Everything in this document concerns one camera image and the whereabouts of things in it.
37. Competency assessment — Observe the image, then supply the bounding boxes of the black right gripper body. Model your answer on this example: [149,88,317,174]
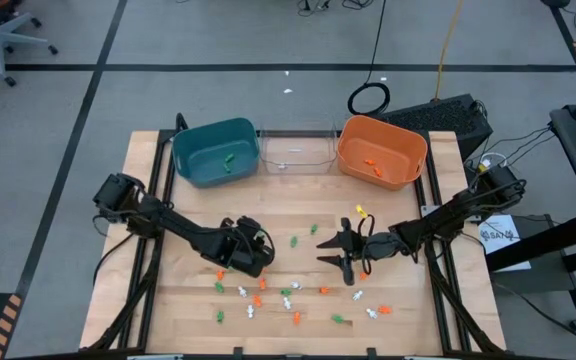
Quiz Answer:
[338,217,397,287]

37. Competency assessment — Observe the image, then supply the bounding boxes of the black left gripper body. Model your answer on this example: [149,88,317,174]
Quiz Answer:
[217,215,275,279]

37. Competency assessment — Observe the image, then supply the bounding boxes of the clear plastic bin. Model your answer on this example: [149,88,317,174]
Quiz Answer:
[258,119,339,176]

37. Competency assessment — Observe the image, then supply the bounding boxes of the orange plastic bin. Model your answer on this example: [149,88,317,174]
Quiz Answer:
[336,114,429,192]

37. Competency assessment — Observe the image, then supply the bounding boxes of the teal plastic bin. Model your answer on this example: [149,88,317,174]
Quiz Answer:
[171,117,261,190]

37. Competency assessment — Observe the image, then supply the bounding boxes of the white printed paper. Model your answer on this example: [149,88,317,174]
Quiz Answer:
[477,213,533,274]

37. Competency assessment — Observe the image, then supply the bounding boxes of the black computer tower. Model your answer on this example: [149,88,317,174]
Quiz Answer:
[376,93,494,162]

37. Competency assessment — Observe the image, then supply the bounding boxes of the grey office chair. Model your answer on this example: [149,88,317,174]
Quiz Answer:
[0,0,60,88]

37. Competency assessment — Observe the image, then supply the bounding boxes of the black hanging cable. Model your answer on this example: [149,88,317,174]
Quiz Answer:
[346,0,392,117]

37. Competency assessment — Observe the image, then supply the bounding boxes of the black desk leg frame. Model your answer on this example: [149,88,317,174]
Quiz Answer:
[485,209,576,335]

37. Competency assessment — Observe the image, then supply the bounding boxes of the yellow hanging cable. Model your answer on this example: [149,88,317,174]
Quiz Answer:
[434,0,465,101]

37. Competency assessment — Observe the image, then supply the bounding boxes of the black floor cable bundle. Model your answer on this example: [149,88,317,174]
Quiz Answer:
[296,0,369,12]

